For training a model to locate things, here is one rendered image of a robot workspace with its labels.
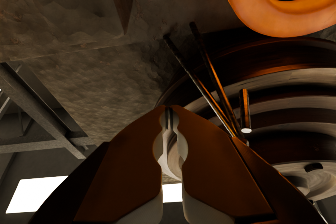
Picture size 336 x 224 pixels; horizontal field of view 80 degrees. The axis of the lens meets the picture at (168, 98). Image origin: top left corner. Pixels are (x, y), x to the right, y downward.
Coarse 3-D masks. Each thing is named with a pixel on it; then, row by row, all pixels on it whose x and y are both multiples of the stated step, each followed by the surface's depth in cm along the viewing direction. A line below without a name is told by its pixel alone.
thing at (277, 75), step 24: (288, 48) 31; (312, 48) 31; (240, 72) 30; (264, 72) 27; (288, 72) 27; (312, 72) 27; (192, 96) 33; (216, 96) 30; (168, 144) 40; (168, 168) 50
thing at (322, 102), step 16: (256, 96) 29; (272, 96) 28; (288, 96) 28; (304, 96) 28; (320, 96) 28; (208, 112) 32; (256, 112) 30; (272, 112) 30; (288, 112) 29; (304, 112) 29; (320, 112) 30; (224, 128) 32; (256, 128) 30; (272, 128) 30; (288, 128) 30; (304, 128) 30; (320, 128) 30; (176, 144) 37; (176, 160) 42; (176, 176) 49
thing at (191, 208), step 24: (192, 120) 11; (192, 144) 9; (216, 144) 9; (192, 168) 8; (216, 168) 8; (240, 168) 8; (192, 192) 7; (216, 192) 7; (240, 192) 7; (192, 216) 7; (216, 216) 7; (240, 216) 6; (264, 216) 6
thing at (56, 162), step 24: (0, 120) 991; (24, 120) 967; (72, 120) 922; (0, 168) 811; (24, 168) 795; (48, 168) 780; (72, 168) 765; (0, 192) 744; (0, 216) 687; (24, 216) 675; (168, 216) 613
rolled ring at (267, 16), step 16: (240, 0) 21; (256, 0) 21; (272, 0) 23; (304, 0) 24; (320, 0) 23; (240, 16) 22; (256, 16) 22; (272, 16) 22; (288, 16) 23; (304, 16) 23; (320, 16) 23; (272, 32) 24; (288, 32) 24; (304, 32) 24
